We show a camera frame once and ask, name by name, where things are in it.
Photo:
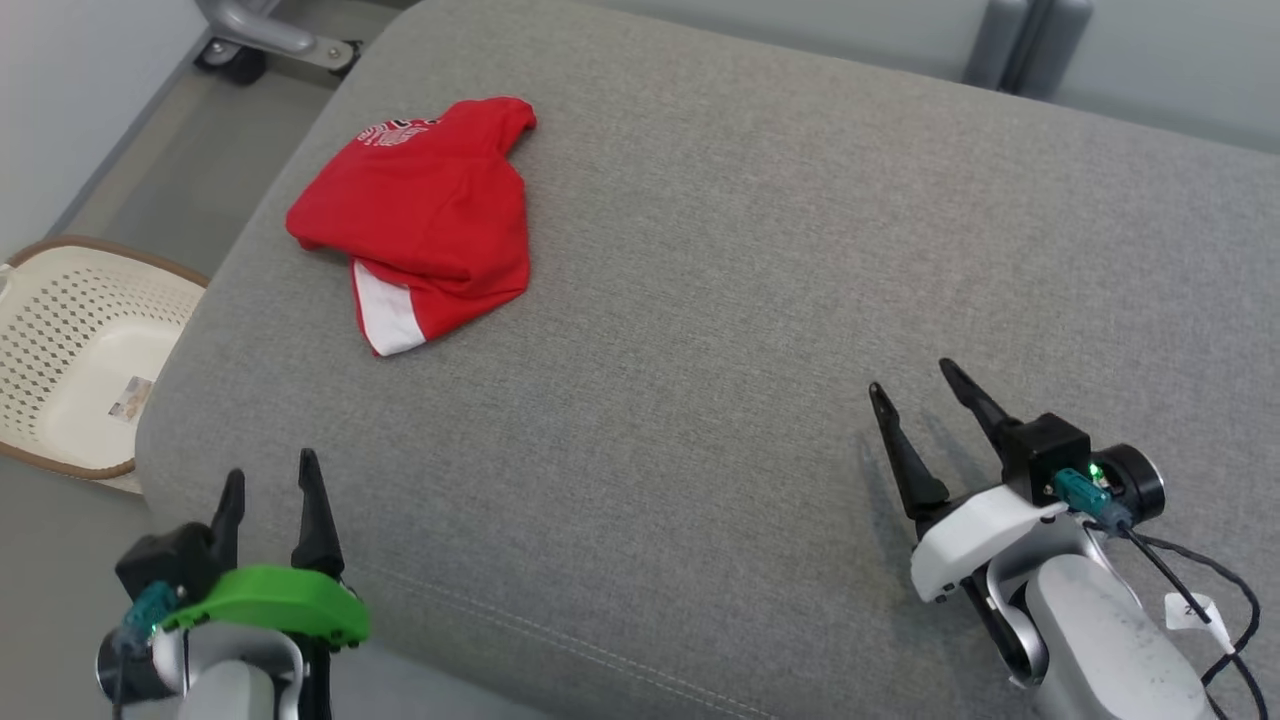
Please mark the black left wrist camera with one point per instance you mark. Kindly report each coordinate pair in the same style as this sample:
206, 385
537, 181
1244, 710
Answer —
165, 565

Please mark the grey fabric sofa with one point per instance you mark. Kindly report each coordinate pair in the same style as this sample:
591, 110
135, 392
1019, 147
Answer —
700, 400

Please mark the cream perforated laundry basket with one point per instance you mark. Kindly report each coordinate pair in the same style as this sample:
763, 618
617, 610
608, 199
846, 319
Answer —
90, 420

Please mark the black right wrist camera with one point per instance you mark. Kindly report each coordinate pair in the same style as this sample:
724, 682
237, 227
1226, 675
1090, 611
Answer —
1045, 455

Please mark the grey wheeled stand base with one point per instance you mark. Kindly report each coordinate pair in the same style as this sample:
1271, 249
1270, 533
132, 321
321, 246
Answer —
260, 30

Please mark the red white-trimmed shirt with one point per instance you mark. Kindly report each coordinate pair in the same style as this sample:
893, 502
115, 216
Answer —
430, 210

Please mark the grey partition post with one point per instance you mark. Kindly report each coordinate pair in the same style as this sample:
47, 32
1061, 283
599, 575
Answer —
1065, 45
995, 40

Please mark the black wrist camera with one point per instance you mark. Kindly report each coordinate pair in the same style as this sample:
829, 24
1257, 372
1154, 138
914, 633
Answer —
1045, 455
165, 565

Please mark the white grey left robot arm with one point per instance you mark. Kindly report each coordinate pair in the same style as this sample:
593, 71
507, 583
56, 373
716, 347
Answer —
235, 695

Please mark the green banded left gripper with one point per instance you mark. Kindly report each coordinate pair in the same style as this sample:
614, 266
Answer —
270, 600

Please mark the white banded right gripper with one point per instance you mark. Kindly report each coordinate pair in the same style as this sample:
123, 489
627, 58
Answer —
980, 535

